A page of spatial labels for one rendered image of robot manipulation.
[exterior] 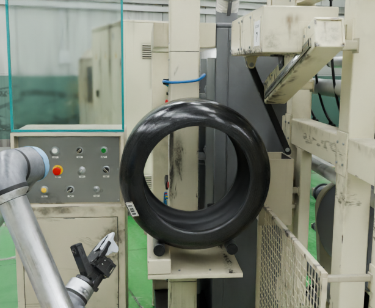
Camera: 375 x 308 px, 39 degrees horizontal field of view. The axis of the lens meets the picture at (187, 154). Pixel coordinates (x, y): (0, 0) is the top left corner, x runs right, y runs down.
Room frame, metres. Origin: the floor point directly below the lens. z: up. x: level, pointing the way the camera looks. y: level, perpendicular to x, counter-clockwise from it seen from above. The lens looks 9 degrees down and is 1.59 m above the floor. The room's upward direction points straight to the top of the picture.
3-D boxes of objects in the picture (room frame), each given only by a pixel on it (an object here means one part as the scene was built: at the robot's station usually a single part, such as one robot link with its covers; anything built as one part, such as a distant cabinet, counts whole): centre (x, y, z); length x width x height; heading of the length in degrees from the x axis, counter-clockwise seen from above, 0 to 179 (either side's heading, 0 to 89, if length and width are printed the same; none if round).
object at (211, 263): (2.14, -0.02, 0.80); 0.37 x 0.36 x 0.02; 95
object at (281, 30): (2.04, -0.33, 1.71); 0.61 x 0.25 x 0.15; 5
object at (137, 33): (6.43, 0.64, 1.05); 1.61 x 0.73 x 2.10; 21
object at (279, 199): (2.39, -0.38, 1.05); 0.20 x 0.15 x 0.30; 5
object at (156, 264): (2.13, 0.12, 0.84); 0.36 x 0.09 x 0.06; 5
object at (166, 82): (2.39, 0.02, 1.53); 0.19 x 0.19 x 0.06; 5
